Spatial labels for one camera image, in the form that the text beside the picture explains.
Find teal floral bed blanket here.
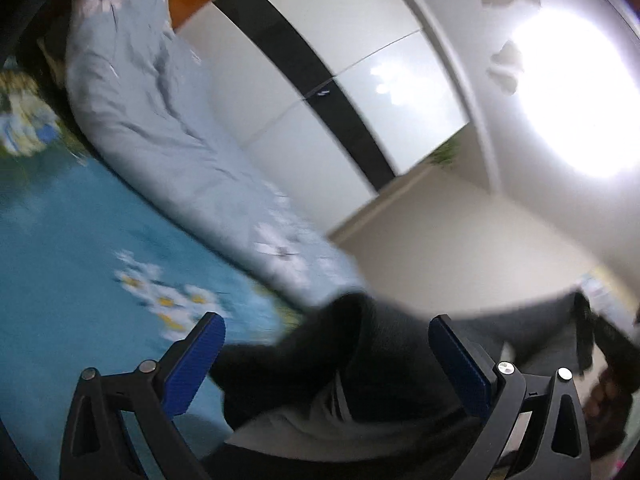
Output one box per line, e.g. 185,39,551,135
1,64,300,479

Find white black wardrobe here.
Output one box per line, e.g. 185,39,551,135
179,0,469,232

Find blue floral quilt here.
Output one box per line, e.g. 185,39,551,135
65,0,366,309

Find green hanging plant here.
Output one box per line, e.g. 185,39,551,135
427,136,460,167

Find black white fleece jacket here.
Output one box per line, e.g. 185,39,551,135
202,290,593,479

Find gloved left hand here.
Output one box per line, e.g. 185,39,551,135
582,367,632,462

